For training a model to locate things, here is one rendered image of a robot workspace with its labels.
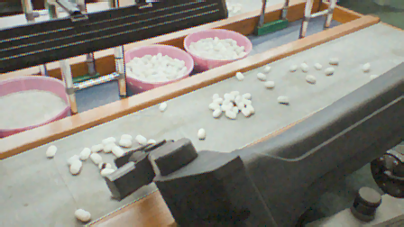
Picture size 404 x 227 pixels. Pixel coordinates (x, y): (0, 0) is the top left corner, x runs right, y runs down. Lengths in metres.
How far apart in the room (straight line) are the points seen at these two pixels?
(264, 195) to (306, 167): 0.04
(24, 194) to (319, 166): 0.79
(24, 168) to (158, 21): 0.48
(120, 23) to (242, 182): 0.65
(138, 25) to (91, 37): 0.11
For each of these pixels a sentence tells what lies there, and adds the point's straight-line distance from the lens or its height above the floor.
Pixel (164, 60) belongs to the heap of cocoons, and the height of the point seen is 0.74.
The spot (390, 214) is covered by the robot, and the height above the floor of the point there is 0.47.
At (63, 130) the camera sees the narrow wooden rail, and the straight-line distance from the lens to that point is 1.10.
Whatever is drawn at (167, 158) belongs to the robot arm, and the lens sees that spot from 0.34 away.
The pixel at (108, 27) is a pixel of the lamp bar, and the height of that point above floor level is 1.08.
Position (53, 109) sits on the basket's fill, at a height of 0.73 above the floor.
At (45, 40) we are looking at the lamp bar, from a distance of 0.83.
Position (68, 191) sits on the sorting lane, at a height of 0.74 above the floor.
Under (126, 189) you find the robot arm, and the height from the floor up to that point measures 0.88.
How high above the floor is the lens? 1.44
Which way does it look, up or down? 36 degrees down
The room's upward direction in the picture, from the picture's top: 4 degrees clockwise
